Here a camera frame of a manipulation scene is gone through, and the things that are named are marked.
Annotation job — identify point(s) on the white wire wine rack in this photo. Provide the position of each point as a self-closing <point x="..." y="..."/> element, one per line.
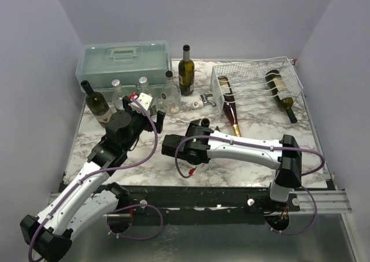
<point x="248" y="82"/>

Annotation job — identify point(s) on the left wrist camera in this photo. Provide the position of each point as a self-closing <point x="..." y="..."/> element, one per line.
<point x="141" y="102"/>

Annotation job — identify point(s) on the white plastic pipe fitting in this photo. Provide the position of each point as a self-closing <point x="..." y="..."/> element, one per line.
<point x="196" y="105"/>

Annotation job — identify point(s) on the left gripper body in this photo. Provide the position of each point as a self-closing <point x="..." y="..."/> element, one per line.
<point x="140" y="122"/>

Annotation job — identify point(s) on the red bottle gold foil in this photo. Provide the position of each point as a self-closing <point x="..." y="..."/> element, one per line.
<point x="229" y="106"/>

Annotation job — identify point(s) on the green bottle black cap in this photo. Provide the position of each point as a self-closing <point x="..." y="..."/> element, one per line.
<point x="281" y="93"/>

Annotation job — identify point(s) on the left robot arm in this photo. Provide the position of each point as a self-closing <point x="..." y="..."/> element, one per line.
<point x="51" y="232"/>

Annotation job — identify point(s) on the green plastic toolbox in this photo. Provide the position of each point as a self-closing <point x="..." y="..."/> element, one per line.
<point x="99" y="64"/>

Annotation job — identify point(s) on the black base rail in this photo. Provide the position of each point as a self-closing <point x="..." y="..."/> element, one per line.
<point x="195" y="205"/>

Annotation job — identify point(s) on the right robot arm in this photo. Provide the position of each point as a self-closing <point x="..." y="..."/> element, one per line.
<point x="200" y="144"/>

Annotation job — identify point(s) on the clear glass wine bottle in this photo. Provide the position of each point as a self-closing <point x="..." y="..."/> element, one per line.
<point x="170" y="95"/>

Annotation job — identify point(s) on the dark green brown-label wine bottle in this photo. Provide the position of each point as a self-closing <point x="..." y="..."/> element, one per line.
<point x="186" y="70"/>

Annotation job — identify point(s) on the clear bottle red cap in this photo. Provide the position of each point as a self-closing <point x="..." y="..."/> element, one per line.
<point x="118" y="94"/>

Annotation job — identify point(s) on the dark green bottle black neck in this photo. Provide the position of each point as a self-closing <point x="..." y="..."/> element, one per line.
<point x="97" y="104"/>

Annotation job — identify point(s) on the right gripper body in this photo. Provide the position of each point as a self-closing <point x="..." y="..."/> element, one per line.
<point x="203" y="128"/>

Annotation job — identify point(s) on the clear bottle dark label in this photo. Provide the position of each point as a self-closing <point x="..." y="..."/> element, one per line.
<point x="147" y="89"/>

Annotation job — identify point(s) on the olive bottle silver cap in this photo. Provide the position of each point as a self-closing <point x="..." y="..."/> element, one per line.
<point x="205" y="122"/>

